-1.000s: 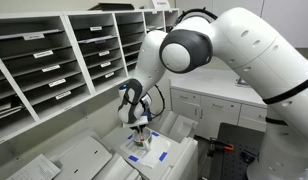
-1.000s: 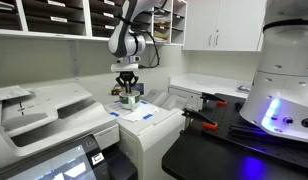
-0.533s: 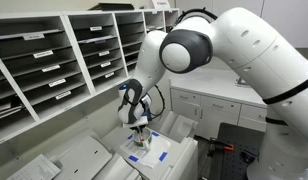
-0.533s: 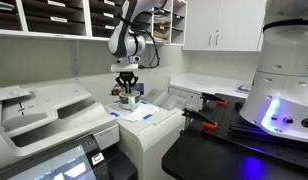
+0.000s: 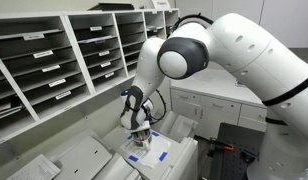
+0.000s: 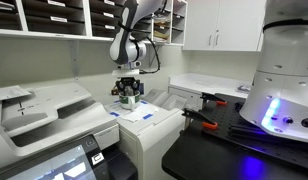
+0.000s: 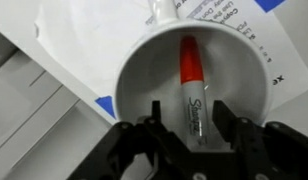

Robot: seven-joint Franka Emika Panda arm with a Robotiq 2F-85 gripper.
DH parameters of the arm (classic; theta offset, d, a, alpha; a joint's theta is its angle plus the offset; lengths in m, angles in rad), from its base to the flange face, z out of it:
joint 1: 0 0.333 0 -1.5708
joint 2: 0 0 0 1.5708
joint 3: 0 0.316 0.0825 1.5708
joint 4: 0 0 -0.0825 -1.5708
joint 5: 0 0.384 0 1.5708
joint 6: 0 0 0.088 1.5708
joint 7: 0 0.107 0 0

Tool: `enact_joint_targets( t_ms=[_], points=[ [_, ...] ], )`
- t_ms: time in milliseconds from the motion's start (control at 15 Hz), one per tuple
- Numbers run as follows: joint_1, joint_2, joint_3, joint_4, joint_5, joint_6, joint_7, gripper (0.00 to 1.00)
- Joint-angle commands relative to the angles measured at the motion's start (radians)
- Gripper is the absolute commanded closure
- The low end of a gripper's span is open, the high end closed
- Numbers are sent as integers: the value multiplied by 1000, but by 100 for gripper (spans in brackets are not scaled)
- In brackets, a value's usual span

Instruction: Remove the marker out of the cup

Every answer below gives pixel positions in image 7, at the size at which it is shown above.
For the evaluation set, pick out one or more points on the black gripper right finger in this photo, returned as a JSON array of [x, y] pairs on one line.
[[277, 150]]

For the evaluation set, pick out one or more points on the red capped Sharpie marker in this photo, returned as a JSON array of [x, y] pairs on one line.
[[191, 63]]

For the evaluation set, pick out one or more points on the white blue Xerox paper wrapper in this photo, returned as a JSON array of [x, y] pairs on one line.
[[80, 43]]

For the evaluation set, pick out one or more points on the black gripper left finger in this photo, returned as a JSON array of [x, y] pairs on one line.
[[124, 153]]

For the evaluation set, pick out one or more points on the white ceramic cup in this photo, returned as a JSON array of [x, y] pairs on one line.
[[147, 76]]

